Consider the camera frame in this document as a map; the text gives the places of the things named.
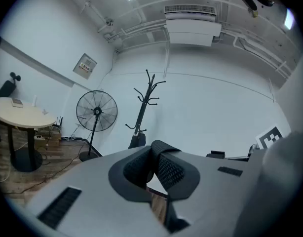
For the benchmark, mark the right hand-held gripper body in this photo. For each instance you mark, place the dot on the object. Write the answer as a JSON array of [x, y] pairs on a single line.
[[271, 137]]

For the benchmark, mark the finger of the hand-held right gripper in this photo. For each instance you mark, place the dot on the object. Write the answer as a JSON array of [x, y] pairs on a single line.
[[215, 154]]

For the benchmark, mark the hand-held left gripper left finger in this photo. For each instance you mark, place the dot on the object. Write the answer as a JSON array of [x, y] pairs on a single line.
[[92, 194]]

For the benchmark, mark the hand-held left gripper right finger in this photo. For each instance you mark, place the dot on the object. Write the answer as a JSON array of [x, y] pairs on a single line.
[[210, 194]]

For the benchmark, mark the black metal coat rack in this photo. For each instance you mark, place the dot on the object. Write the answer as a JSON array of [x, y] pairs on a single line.
[[142, 107]]

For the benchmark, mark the cardboard boxes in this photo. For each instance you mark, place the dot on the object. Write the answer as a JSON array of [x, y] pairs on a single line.
[[50, 136]]

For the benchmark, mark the white power strip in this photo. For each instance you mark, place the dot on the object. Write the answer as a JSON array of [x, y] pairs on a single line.
[[39, 137]]

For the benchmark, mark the black router with antennas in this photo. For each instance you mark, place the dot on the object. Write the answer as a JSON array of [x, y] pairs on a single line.
[[59, 122]]

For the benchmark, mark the small white object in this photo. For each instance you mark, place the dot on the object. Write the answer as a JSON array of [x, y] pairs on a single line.
[[45, 111]]

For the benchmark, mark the round beige table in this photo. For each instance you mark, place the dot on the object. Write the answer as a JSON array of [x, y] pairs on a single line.
[[20, 115]]

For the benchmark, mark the white stick-shaped device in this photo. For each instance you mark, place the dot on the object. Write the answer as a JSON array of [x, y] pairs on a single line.
[[35, 100]]

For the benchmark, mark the white air conditioner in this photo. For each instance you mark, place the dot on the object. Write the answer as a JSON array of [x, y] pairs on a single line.
[[191, 31]]

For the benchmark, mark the grey electrical panel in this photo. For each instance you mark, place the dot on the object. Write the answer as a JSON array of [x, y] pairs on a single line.
[[85, 66]]

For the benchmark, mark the bundle of white pipes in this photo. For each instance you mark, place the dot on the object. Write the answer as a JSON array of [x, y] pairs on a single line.
[[141, 31]]

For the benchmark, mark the black pedestal fan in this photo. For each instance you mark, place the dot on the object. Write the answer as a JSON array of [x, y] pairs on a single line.
[[96, 111]]

